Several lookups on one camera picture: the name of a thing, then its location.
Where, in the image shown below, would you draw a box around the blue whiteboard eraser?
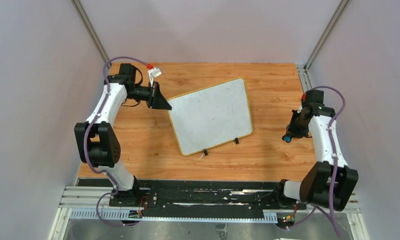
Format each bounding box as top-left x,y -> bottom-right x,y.
282,135 -> 292,143

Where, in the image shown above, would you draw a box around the yellow-framed whiteboard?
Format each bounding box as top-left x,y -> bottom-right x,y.
167,78 -> 253,156

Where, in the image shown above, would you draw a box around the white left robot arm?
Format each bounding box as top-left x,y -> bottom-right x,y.
74,63 -> 172,206

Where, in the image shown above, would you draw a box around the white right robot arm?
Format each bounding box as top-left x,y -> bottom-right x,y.
276,86 -> 359,212

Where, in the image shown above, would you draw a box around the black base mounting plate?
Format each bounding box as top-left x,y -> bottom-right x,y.
77,178 -> 343,220

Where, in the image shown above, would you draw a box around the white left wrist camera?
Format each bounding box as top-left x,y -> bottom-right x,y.
147,67 -> 162,87

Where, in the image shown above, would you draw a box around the aluminium frame rails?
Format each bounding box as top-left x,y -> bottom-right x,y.
47,185 -> 370,240

